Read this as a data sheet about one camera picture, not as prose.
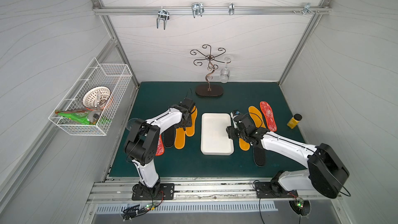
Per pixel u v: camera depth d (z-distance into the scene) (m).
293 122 0.92
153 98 1.15
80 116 0.55
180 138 0.91
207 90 1.15
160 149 0.86
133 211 0.66
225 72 0.96
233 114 0.79
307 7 0.77
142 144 0.48
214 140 0.95
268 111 1.04
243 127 0.66
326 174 0.41
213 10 0.79
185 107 0.75
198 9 0.76
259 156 0.83
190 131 0.93
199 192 0.75
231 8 0.78
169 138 0.91
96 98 0.65
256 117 1.02
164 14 0.78
